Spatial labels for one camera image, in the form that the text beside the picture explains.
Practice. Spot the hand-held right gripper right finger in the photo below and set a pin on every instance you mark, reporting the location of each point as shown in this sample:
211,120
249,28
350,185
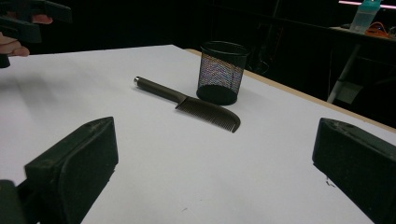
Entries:
358,165

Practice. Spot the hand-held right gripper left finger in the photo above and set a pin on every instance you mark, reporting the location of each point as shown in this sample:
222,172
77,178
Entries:
74,174

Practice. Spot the black mesh pen holder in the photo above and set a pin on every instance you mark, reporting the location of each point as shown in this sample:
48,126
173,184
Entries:
218,95

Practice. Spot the wooden desk with white legs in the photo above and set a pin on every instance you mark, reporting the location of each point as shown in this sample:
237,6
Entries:
345,71

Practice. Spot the orange object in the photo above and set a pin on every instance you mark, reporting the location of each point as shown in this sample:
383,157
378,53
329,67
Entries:
375,31

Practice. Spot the translucent bottle with teal cap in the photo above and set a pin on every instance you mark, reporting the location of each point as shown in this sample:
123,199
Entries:
362,18

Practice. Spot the pink light strip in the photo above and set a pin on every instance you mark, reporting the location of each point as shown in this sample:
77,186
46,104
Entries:
351,2

